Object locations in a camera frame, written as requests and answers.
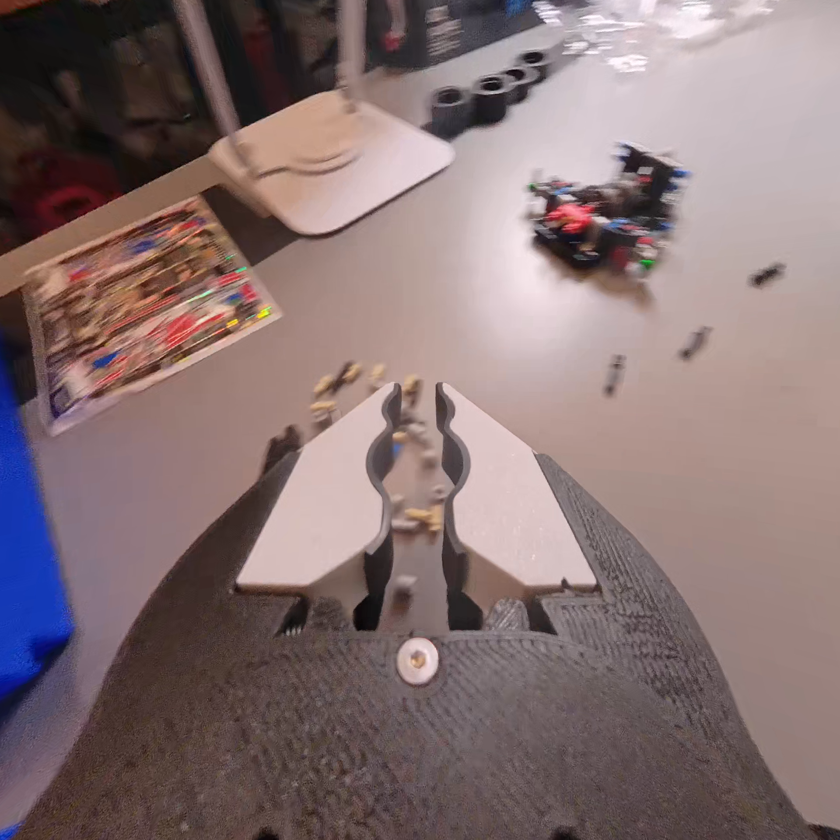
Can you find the white book stand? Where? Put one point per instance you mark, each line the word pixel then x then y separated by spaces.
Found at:
pixel 341 170

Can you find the holographic sticker sheet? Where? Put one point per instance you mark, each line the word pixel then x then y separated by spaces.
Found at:
pixel 144 308

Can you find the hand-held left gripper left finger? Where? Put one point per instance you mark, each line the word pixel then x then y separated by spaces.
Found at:
pixel 315 518

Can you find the black lego set box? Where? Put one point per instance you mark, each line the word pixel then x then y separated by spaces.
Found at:
pixel 472 33

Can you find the black lego piece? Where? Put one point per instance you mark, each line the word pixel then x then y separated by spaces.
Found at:
pixel 695 342
pixel 766 274
pixel 615 375

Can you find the blue plastic bin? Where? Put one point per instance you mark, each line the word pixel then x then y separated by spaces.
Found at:
pixel 29 525

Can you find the partly built lego assembly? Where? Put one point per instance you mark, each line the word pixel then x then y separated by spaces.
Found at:
pixel 610 216

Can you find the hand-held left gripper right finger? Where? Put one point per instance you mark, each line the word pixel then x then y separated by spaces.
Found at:
pixel 518 518

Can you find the pile of lego pieces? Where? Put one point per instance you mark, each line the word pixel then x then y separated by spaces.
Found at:
pixel 420 515

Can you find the black lego tire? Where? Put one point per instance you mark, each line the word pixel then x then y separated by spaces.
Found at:
pixel 451 111
pixel 520 84
pixel 491 98
pixel 535 65

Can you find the clear plastic bag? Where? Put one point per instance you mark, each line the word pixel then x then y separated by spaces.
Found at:
pixel 656 33

